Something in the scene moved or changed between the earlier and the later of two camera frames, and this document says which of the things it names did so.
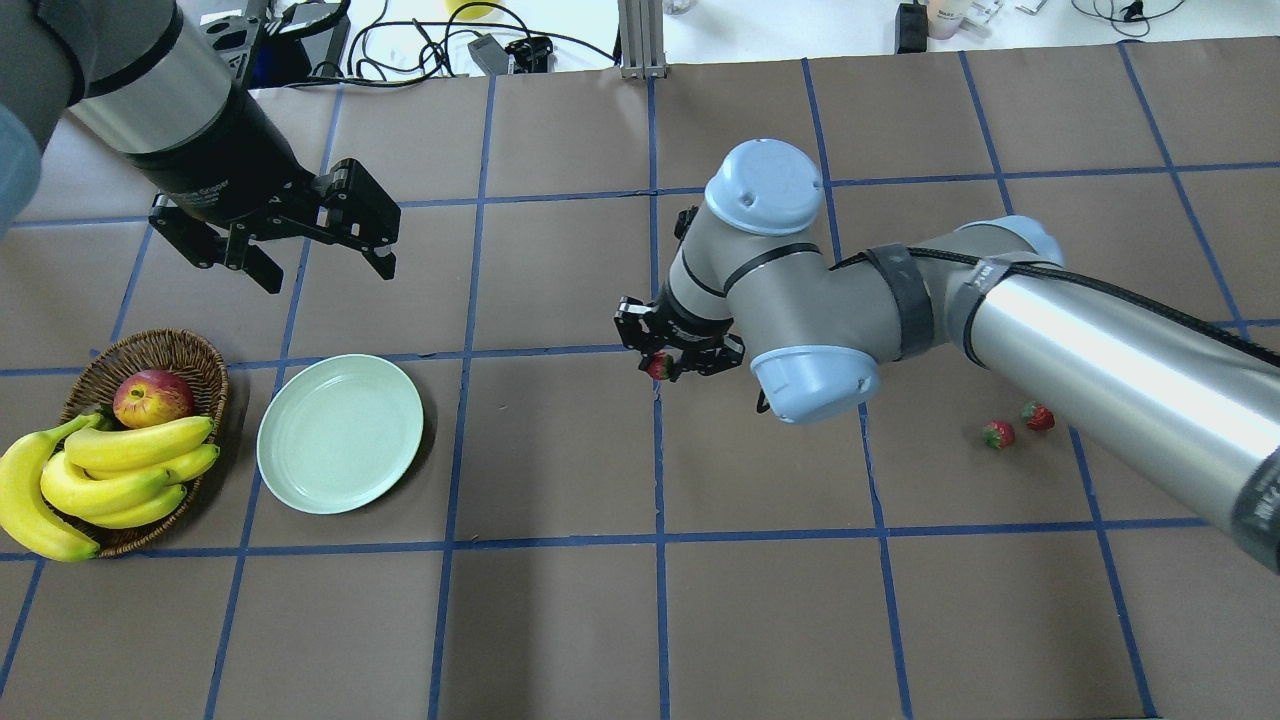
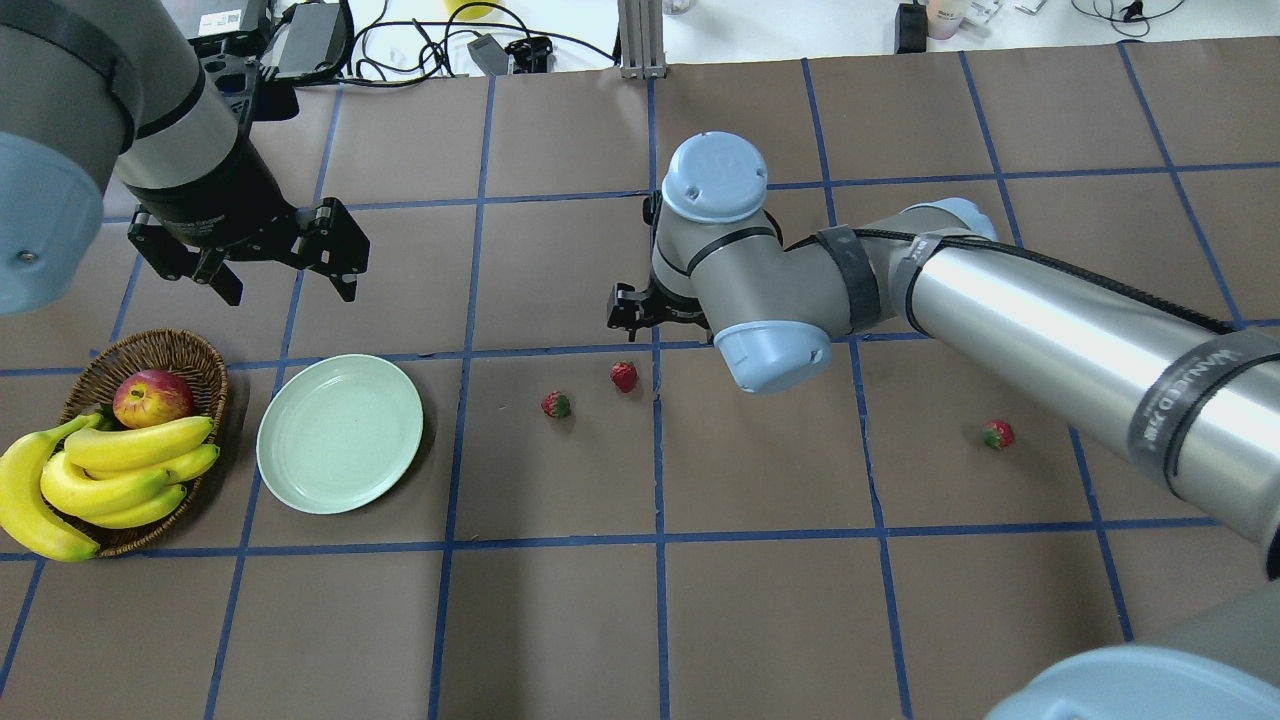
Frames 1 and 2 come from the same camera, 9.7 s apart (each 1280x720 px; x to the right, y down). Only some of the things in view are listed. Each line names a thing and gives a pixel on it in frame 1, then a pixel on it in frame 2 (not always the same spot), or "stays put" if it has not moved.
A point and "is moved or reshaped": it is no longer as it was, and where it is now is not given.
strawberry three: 998,434 stays put
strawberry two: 1037,416 is moved or reshaped
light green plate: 336,432 stays put
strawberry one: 660,365 to 556,404
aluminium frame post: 641,36 stays put
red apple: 153,398 stays put
